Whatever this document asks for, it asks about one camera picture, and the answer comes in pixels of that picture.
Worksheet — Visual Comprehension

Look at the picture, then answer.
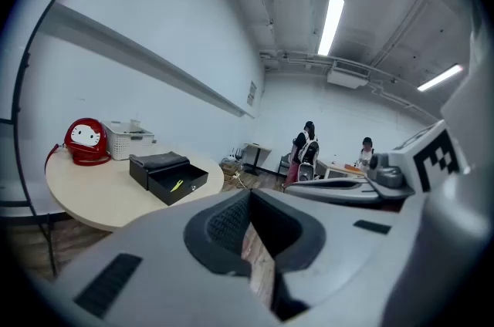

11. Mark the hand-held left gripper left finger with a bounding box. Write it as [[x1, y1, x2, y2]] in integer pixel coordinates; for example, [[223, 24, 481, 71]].
[[183, 188, 254, 278]]

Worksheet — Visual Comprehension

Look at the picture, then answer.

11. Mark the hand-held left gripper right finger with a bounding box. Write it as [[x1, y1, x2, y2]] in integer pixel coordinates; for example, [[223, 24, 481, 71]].
[[250, 188, 327, 273]]

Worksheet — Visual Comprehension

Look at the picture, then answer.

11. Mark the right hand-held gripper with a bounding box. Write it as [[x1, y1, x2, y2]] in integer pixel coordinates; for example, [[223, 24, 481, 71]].
[[284, 120, 471, 206]]

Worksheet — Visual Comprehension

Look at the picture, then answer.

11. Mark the black box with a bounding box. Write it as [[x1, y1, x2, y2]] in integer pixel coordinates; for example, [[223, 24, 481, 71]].
[[128, 150, 210, 207]]

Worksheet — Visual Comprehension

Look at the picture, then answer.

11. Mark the wooden crate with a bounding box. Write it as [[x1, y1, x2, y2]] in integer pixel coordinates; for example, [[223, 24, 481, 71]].
[[219, 158, 243, 176]]

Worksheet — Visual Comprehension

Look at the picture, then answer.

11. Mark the white desk with orange item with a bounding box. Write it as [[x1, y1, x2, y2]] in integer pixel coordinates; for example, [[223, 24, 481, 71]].
[[316, 159, 366, 180]]

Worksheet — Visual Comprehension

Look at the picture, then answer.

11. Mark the grey round-faced appliance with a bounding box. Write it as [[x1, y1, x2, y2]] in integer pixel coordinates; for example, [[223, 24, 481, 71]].
[[297, 162, 316, 183]]

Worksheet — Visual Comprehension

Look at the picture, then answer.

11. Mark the grey chair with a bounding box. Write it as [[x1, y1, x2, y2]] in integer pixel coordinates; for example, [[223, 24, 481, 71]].
[[277, 152, 293, 176]]

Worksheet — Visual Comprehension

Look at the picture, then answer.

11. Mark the dark grey folded cloth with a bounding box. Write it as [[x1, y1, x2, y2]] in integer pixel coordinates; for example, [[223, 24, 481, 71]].
[[130, 150, 191, 170]]

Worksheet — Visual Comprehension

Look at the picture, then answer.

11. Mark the white ceiling air conditioner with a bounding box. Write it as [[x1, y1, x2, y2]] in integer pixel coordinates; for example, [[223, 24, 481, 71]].
[[326, 59, 371, 89]]

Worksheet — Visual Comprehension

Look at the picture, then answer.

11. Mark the white perforated plastic basket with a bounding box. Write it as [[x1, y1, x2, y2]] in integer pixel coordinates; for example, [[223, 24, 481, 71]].
[[100, 120, 156, 161]]

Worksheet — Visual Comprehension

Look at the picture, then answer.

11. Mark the long ceiling light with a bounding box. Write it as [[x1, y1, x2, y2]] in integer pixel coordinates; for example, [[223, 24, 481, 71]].
[[316, 0, 346, 57], [416, 63, 464, 93]]

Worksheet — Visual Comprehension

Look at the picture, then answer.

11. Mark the red cat-face bag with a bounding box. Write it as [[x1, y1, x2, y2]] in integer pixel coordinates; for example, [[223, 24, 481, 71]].
[[44, 117, 113, 168]]

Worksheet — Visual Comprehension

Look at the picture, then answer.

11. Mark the small white pedestal table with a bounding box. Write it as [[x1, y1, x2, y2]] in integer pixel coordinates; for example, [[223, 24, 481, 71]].
[[242, 142, 272, 177]]

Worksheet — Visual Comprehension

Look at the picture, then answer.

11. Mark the paper wall notice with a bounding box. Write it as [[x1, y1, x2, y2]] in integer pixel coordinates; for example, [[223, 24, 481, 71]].
[[246, 80, 258, 107]]

